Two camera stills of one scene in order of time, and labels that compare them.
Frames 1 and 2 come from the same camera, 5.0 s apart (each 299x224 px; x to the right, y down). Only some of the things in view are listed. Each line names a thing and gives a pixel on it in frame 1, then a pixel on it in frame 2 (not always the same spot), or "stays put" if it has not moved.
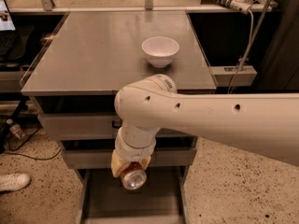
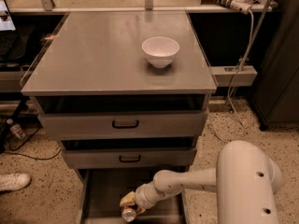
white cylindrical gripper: [133, 151] → [142, 198]
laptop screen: [6, 18] stays put
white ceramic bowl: [160, 50] stays put
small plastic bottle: [16, 129] stays put
